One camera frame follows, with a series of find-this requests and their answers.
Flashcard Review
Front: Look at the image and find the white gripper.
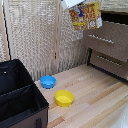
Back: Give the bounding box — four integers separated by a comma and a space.
61, 0, 88, 11

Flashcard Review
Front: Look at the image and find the yellow red snack box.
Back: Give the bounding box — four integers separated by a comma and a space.
68, 0, 104, 32

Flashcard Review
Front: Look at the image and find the brown drawer with silver handle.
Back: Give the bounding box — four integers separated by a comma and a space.
83, 20, 128, 64
88, 49, 128, 81

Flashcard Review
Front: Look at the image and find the dark wooden drawer cabinet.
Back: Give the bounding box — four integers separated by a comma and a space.
86, 9, 128, 84

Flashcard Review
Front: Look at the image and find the blue bowl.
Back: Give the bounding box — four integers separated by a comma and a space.
39, 75, 58, 90

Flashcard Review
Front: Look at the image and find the yellow bowl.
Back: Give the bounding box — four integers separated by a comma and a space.
54, 89, 76, 108

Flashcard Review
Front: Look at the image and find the black fabric storage bin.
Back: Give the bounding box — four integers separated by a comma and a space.
0, 58, 50, 128

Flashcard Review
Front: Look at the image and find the wooden screen post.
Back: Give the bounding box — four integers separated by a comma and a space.
0, 0, 11, 64

